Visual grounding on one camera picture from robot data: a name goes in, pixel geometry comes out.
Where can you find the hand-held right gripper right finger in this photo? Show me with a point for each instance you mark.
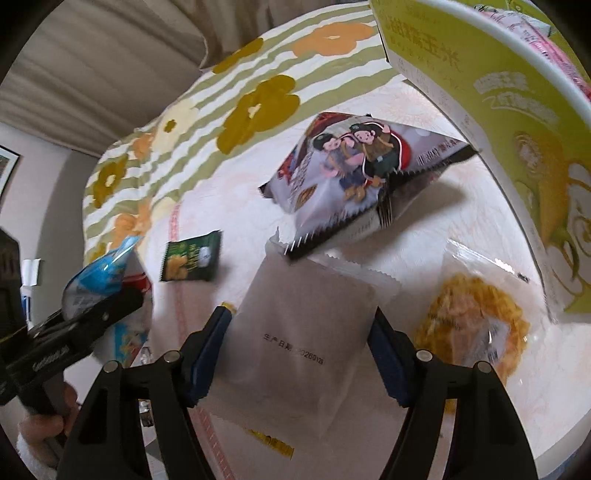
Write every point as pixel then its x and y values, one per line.
pixel 388 360

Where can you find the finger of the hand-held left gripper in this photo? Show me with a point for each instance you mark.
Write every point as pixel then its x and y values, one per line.
pixel 92 323

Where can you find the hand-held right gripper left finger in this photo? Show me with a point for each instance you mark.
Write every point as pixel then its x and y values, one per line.
pixel 207 355

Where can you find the blue and white snack packet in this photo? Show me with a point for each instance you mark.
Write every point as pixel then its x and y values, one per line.
pixel 115 277

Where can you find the translucent grey snack packet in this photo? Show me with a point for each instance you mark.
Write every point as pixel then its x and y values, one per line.
pixel 295 332

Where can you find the green cardboard box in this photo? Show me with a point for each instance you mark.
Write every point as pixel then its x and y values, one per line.
pixel 508 120

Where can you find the pink snack packet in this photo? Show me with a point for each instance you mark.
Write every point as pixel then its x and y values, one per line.
pixel 549 46

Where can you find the person's left forearm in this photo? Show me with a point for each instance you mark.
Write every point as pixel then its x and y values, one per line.
pixel 34 461

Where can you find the person's left hand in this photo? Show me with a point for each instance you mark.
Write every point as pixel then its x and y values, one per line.
pixel 41 427

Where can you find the white tissue roll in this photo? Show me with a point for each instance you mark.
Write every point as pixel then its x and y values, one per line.
pixel 30 272

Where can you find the white patterned table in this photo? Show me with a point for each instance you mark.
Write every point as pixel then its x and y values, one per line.
pixel 415 286

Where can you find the clear noodle snack packet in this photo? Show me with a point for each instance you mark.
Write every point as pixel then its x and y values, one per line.
pixel 466 314

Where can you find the small green snack packet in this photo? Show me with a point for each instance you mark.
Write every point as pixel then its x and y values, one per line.
pixel 191 256

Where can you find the framed houses picture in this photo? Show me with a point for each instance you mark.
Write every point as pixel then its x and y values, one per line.
pixel 7 170

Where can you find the grey cartoon snack packet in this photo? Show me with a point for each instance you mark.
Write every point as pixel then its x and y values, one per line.
pixel 351 194

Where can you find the green striped floral blanket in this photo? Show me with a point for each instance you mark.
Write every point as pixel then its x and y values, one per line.
pixel 207 115

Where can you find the beige curtain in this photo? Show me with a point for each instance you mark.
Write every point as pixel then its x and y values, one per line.
pixel 92 60

